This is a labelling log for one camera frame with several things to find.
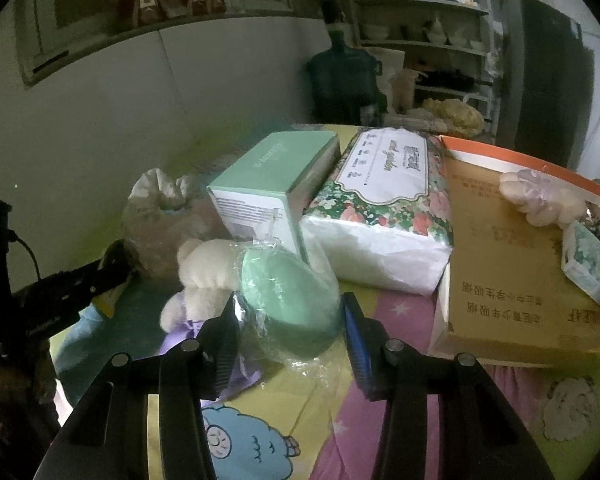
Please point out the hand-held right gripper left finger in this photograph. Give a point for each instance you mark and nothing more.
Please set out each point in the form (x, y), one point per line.
(225, 355)

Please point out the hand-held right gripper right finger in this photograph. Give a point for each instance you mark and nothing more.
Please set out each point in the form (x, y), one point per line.
(356, 350)

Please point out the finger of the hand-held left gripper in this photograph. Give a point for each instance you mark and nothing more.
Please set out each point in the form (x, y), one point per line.
(112, 265)

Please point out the green sponge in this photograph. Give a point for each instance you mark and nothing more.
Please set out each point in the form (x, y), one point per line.
(290, 300)

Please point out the white plush toy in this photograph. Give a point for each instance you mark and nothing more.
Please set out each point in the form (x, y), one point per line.
(205, 270)

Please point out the floral cloth bag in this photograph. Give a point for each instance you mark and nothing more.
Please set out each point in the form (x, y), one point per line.
(155, 185)

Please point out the shallow orange rim cardboard box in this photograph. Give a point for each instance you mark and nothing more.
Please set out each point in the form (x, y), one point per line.
(505, 280)

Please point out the beige plush toy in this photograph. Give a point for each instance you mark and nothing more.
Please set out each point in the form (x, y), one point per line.
(535, 200)

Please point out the small green floral tissue pack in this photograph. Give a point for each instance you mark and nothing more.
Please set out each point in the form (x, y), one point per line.
(590, 265)

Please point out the yellow white packet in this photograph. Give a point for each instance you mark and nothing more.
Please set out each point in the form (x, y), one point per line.
(105, 305)

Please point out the cartoon printed bedsheet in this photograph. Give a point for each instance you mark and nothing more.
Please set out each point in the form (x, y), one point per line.
(290, 435)

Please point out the large floral tissue pack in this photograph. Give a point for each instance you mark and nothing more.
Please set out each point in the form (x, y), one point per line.
(380, 220)

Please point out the mint green carton box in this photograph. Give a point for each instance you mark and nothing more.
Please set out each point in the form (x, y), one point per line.
(260, 185)

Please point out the yellow lumpy bundle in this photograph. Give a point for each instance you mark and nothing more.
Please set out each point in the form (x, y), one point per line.
(455, 114)

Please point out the translucent plastic bucket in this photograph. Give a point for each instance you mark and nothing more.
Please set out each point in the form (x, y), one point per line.
(402, 90)

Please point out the blue water jug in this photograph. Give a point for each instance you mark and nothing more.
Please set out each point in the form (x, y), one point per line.
(342, 80)

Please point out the black frying pan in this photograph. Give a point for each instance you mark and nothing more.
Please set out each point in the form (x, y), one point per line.
(445, 80)

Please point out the white carton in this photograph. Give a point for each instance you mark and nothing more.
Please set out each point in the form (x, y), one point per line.
(387, 60)

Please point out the white pitcher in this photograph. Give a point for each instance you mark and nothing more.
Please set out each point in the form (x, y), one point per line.
(435, 31)

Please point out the dark refrigerator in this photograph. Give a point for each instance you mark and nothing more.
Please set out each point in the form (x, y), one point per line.
(545, 80)

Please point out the black water jug pump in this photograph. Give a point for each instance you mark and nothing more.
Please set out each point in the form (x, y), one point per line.
(336, 15)

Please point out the metal shelf rack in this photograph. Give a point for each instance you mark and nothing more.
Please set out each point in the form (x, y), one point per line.
(430, 20)

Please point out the metal frame glass window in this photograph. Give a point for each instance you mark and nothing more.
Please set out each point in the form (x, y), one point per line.
(80, 10)

